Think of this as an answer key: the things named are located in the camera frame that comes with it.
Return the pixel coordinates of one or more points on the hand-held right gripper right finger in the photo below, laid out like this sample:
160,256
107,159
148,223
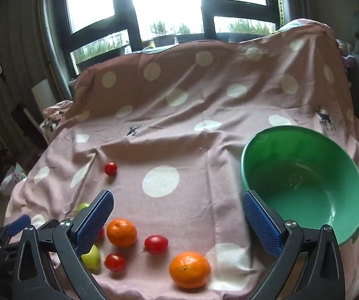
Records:
262,222

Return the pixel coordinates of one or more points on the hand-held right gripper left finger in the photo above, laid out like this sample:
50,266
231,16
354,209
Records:
93,222

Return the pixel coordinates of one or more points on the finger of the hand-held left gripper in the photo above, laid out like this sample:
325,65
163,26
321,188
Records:
17,224
49,224

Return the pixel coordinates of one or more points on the red cherry tomato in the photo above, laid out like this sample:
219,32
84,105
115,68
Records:
115,262
110,168
156,244
101,234

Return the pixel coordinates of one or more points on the orange mandarin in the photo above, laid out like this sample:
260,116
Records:
190,270
121,232

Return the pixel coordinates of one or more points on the green plastic bowl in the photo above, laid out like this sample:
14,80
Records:
301,178

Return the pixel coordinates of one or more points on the white paper bag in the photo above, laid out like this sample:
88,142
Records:
10,181

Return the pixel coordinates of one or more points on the pink clothes pile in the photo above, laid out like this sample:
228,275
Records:
54,112

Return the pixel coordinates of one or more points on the white board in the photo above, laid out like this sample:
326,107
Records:
43,97

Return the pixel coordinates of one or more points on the pink polka-dot blanket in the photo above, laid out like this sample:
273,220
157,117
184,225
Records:
198,100

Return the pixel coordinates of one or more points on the purple cloth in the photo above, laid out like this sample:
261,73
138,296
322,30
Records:
346,59

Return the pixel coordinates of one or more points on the black-framed window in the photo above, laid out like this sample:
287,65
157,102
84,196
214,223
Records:
167,0

